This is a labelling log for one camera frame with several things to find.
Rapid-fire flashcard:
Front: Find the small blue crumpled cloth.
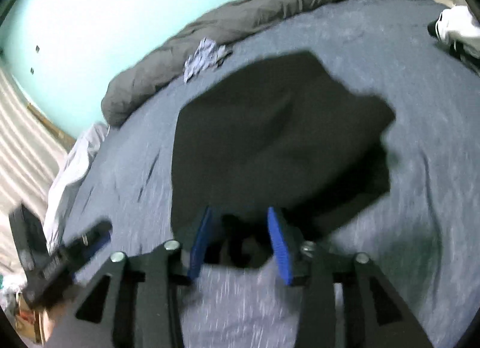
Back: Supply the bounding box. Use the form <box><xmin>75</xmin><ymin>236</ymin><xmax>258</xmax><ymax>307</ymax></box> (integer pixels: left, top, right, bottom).
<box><xmin>183</xmin><ymin>37</ymin><xmax>233</xmax><ymax>83</ymax></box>

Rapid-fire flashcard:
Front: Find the light grey blanket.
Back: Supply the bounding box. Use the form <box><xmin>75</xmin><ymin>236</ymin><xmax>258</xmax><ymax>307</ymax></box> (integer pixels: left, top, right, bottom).
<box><xmin>43</xmin><ymin>123</ymin><xmax>109</xmax><ymax>253</ymax></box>

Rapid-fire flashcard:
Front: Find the dark grey rolled duvet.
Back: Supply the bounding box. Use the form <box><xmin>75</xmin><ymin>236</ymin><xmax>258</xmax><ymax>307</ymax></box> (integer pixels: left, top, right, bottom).
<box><xmin>101</xmin><ymin>0</ymin><xmax>343</xmax><ymax>127</ymax></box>

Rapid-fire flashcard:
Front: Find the cardboard box on floor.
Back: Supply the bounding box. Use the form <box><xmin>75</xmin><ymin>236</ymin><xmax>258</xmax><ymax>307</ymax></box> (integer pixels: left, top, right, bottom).
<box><xmin>13</xmin><ymin>293</ymin><xmax>46</xmax><ymax>346</ymax></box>

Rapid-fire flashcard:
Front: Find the striped beige curtain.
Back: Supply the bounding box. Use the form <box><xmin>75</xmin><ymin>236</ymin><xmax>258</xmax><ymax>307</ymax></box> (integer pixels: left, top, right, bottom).
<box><xmin>0</xmin><ymin>68</ymin><xmax>67</xmax><ymax>276</ymax></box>

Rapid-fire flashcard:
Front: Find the blue patterned bed sheet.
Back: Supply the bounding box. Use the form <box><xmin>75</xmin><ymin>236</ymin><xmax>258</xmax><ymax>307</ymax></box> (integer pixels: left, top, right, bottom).
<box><xmin>64</xmin><ymin>0</ymin><xmax>479</xmax><ymax>347</ymax></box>

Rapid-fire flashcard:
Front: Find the person's left hand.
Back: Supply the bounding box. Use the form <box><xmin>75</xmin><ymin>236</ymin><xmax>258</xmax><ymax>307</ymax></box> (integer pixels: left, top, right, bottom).
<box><xmin>39</xmin><ymin>285</ymin><xmax>84</xmax><ymax>345</ymax></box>

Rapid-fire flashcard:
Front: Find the white black folded garment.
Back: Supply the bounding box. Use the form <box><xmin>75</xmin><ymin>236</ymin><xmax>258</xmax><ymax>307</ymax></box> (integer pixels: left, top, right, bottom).
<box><xmin>427</xmin><ymin>5</ymin><xmax>480</xmax><ymax>74</ymax></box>

